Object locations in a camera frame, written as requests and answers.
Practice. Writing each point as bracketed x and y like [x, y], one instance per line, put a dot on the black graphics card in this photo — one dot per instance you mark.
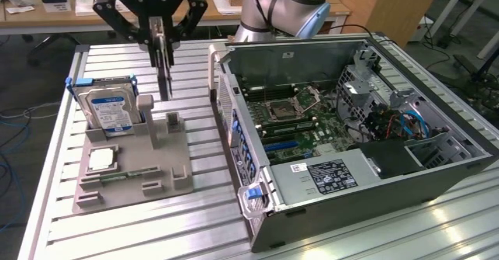
[166, 81]

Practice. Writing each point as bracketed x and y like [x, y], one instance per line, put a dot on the stack of white papers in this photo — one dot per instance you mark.
[226, 4]

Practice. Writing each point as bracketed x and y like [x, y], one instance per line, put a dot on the white box with black lid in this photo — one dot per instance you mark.
[55, 3]

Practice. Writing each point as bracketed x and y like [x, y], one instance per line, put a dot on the wooden desk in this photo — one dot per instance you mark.
[39, 20]

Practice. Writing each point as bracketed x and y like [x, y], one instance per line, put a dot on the white paper label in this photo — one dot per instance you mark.
[19, 9]

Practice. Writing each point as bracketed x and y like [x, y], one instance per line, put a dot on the hard disk in blue caddy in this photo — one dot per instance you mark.
[109, 111]

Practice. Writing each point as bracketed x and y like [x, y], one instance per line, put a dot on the CPU socket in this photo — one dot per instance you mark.
[282, 110]

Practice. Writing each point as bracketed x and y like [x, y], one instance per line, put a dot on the metal socket cover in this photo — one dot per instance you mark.
[309, 96]

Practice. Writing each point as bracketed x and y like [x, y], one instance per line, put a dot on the installed RAM stick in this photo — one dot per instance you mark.
[289, 127]

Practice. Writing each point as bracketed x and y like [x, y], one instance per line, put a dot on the silver CPU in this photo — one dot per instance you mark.
[102, 158]

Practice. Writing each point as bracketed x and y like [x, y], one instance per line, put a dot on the grey parts rack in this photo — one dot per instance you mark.
[133, 160]

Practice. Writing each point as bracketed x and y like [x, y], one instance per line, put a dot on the metal disk bay cage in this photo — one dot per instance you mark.
[358, 96]

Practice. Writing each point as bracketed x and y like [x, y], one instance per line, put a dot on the blue expansion slot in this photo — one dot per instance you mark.
[286, 146]

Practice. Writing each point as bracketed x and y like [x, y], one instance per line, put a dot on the wooden cabinet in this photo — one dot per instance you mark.
[394, 8]

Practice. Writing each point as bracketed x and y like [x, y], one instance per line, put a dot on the green RAM stick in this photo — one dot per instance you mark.
[125, 174]

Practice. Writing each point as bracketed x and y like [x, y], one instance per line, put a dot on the green motherboard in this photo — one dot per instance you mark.
[332, 131]

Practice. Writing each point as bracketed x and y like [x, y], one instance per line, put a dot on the blue case latch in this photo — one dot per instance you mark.
[254, 192]

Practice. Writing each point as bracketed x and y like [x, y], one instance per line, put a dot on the grey power supply unit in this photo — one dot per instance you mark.
[297, 184]

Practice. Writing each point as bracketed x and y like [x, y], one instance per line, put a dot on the black floor stand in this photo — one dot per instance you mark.
[464, 62]

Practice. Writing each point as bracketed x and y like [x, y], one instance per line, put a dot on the dark grey open PC case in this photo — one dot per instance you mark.
[352, 213]

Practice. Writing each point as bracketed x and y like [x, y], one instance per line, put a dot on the white desk frame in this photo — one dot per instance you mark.
[468, 6]

